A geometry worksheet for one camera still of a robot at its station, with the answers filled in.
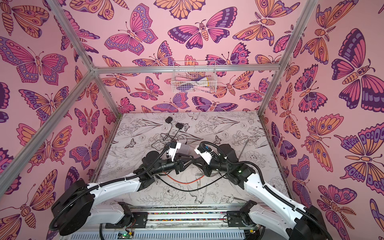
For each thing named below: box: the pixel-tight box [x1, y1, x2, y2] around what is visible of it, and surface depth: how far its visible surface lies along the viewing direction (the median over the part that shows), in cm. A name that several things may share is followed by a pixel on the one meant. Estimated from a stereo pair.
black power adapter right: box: [175, 122, 184, 130], surface depth 114 cm
